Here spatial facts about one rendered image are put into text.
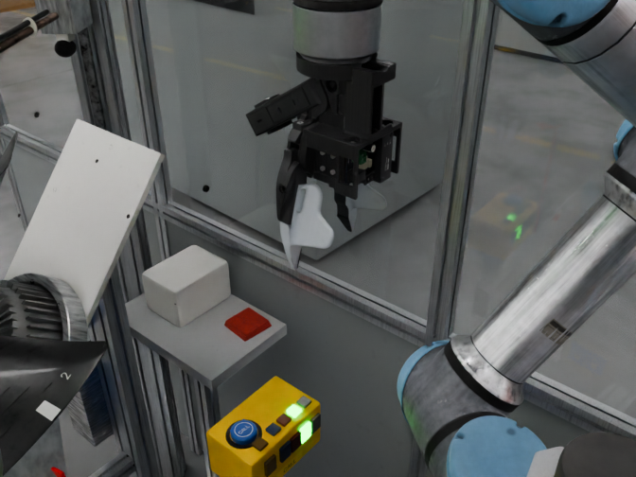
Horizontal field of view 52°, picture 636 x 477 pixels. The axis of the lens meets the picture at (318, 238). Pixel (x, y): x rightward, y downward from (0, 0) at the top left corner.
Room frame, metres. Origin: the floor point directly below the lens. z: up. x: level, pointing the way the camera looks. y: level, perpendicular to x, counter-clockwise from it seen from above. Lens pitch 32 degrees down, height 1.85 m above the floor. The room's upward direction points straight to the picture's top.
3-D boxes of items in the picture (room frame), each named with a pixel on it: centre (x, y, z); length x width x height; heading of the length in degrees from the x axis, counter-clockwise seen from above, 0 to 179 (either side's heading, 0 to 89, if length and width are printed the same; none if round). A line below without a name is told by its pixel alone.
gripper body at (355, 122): (0.56, -0.02, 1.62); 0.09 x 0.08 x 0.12; 51
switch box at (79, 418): (1.11, 0.51, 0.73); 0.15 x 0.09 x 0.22; 141
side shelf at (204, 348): (1.20, 0.29, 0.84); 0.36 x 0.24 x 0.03; 51
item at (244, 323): (1.17, 0.16, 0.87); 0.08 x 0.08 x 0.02; 44
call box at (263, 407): (0.70, 0.08, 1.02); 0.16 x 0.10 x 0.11; 141
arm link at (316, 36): (0.57, -0.02, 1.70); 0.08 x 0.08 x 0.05
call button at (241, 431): (0.67, 0.11, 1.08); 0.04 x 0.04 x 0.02
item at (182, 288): (1.27, 0.33, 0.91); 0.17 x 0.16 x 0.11; 141
